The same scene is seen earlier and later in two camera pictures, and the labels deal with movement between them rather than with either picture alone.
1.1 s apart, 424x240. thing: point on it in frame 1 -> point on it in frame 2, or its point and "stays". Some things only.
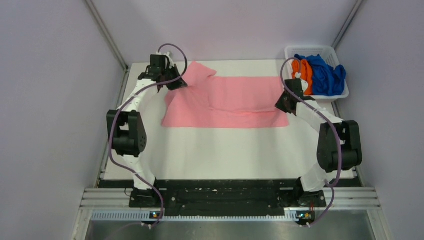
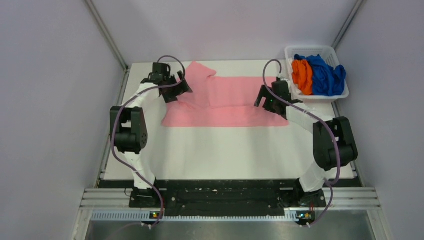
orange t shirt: [302, 67] stays
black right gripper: [280, 105] -> [266, 105]
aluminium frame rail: [349, 198] stays
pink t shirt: [236, 102] stays
